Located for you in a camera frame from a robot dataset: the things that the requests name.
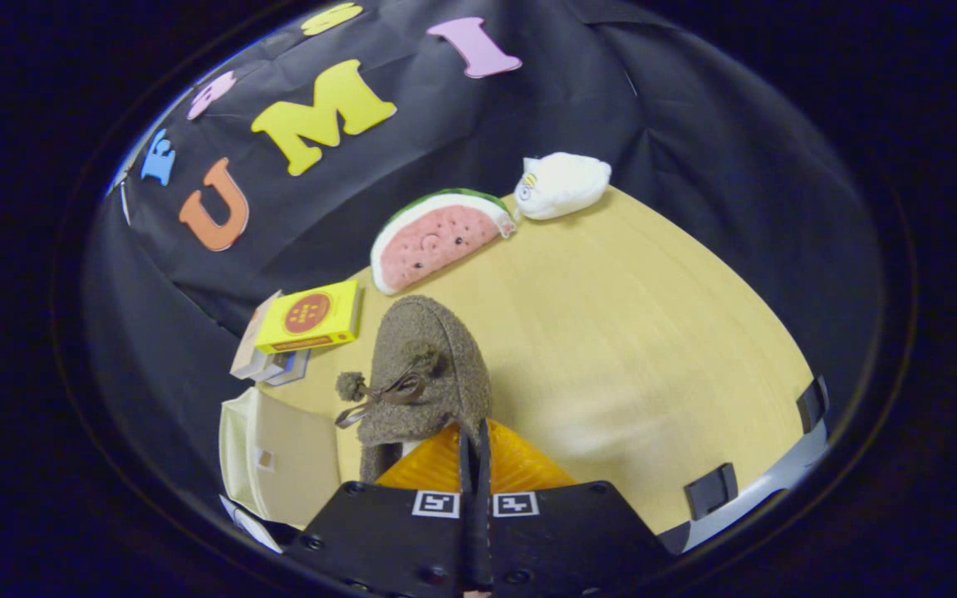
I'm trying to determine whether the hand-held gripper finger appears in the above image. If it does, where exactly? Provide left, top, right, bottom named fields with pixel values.
left=283, top=419, right=479, bottom=598
left=475, top=418, right=670, bottom=598

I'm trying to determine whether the cream storage box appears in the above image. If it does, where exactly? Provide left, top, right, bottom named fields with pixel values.
left=218, top=386, right=342, bottom=530

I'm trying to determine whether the brown fuzzy shoe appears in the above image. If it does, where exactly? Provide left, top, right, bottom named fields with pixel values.
left=335, top=295, right=493, bottom=484

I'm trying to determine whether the blue book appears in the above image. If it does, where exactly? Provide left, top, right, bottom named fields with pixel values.
left=267, top=349, right=311, bottom=387

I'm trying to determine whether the grey book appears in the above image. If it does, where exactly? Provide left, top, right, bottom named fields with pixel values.
left=250, top=349, right=297, bottom=384

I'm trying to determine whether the yellow book red label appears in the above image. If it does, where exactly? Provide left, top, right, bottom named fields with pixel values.
left=255, top=279, right=363, bottom=355

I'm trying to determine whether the beige book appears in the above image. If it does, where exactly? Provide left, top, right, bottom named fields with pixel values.
left=229, top=291, right=282, bottom=381

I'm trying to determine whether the watermelon slice plush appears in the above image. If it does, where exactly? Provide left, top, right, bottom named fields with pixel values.
left=370, top=189, right=518, bottom=297

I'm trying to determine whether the white plush toy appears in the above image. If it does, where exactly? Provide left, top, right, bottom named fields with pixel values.
left=513, top=152, right=612, bottom=221

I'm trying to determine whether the black backdrop cloth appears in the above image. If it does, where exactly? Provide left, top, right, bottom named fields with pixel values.
left=84, top=0, right=886, bottom=516

